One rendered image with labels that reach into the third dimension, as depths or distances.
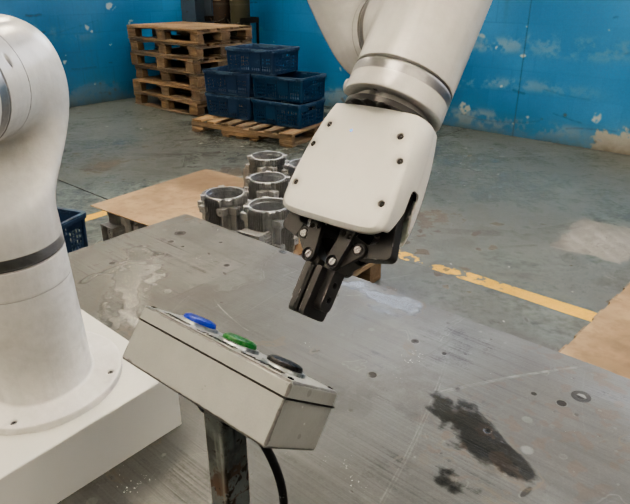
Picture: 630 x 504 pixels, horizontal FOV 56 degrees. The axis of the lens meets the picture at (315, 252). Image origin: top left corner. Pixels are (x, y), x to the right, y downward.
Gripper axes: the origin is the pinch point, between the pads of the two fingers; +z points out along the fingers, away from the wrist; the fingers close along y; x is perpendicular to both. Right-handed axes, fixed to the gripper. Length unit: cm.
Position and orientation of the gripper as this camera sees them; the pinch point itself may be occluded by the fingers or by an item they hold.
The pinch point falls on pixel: (315, 292)
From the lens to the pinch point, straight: 46.7
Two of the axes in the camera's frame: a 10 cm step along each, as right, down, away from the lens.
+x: 5.0, 3.0, 8.1
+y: 7.7, 2.6, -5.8
